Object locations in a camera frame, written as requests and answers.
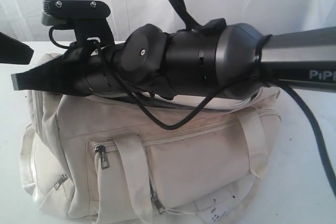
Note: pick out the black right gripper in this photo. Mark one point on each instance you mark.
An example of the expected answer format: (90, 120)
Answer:
(78, 71)

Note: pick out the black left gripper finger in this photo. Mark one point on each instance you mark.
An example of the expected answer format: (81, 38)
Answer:
(14, 52)

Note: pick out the cream duffel bag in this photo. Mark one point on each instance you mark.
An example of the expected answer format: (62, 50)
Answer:
(99, 159)

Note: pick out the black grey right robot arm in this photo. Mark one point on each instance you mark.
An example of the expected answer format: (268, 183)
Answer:
(211, 60)

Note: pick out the white paper tag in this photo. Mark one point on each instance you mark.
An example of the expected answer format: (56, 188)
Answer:
(221, 213)

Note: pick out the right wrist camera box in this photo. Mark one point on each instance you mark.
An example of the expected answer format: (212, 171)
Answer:
(87, 18)

